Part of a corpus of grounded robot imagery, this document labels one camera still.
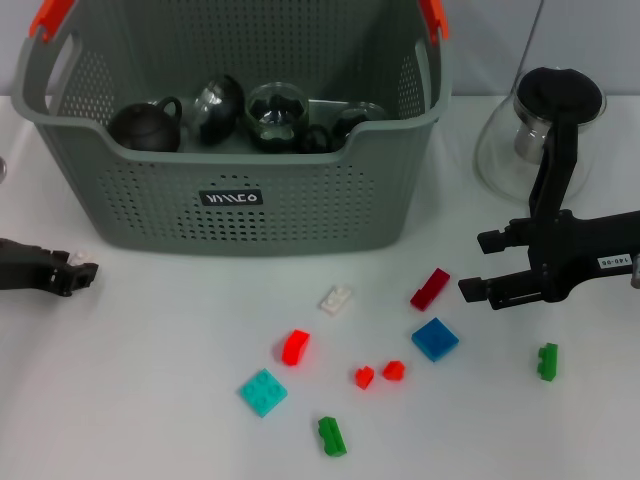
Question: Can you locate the orange basket handle clip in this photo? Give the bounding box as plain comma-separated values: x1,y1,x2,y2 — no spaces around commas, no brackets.
28,0,76,44
417,0,450,45

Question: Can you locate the dark clay teapot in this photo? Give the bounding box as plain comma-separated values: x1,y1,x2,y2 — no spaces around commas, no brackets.
107,96,184,153

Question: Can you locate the dark red long brick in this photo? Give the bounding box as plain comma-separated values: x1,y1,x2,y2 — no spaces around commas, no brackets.
409,267,451,312

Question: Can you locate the green small brick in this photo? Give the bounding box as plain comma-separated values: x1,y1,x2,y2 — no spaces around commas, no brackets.
537,342,559,384
317,416,348,457

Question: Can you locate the white small brick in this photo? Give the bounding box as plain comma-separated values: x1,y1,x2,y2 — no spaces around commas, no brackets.
318,286,352,318

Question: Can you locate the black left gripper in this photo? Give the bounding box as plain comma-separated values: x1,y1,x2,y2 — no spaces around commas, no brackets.
0,238,99,297

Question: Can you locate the red curved brick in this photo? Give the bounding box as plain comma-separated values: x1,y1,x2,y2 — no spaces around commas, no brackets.
280,328,311,367

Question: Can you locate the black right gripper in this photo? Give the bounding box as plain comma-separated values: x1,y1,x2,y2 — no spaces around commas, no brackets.
458,209,640,311

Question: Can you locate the blue square brick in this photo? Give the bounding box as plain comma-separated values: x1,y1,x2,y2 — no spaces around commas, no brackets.
410,317,460,362

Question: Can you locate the glass teacup black sleeve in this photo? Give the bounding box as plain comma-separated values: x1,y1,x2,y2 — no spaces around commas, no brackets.
244,82,310,154
192,74,246,147
299,102,389,154

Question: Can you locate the grey perforated storage basket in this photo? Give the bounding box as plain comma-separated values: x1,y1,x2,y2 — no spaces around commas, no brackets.
10,0,454,257

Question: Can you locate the teal square brick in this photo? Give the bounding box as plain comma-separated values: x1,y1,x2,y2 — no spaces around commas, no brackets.
238,368,290,419

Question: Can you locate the glass carafe black handle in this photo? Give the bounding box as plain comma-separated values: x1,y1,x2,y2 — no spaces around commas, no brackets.
473,65,608,221

